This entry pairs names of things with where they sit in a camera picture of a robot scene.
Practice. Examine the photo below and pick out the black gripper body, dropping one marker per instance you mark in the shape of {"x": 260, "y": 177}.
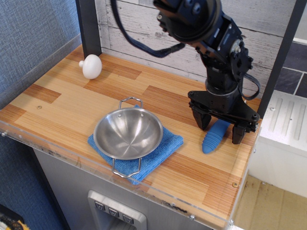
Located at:
{"x": 229, "y": 107}

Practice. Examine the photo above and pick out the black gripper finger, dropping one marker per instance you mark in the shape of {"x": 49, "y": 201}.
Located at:
{"x": 201, "y": 116}
{"x": 239, "y": 131}

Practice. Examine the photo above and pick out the blue handled metal spork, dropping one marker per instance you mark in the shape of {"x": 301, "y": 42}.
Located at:
{"x": 214, "y": 136}

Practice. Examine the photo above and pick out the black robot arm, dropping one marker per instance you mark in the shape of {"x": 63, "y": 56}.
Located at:
{"x": 203, "y": 25}

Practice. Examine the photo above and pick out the white ridged sink drainboard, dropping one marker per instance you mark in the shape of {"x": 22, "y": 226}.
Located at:
{"x": 285, "y": 123}

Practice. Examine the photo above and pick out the blue folded cloth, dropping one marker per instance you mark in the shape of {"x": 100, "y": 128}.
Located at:
{"x": 153, "y": 158}

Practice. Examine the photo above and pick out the clear acrylic edge guard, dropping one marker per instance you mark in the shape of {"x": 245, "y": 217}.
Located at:
{"x": 71, "y": 176}

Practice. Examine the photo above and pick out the white mushroom shaped toy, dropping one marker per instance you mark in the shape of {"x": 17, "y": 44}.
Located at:
{"x": 91, "y": 66}

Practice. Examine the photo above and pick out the silver button control panel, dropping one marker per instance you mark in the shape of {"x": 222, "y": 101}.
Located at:
{"x": 109, "y": 214}

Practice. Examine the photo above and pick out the yellow black object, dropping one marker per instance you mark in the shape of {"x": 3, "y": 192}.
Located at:
{"x": 7, "y": 223}

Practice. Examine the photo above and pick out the steel pan with wire handles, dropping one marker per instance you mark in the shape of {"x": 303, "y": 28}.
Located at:
{"x": 129, "y": 132}

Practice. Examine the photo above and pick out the dark right frame post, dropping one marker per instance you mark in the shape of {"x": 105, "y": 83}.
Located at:
{"x": 292, "y": 26}

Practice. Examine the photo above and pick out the dark frame post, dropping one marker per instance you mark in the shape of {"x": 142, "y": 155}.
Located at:
{"x": 292, "y": 26}
{"x": 88, "y": 25}

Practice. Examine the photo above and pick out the dark left frame post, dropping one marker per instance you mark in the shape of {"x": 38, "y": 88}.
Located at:
{"x": 88, "y": 25}

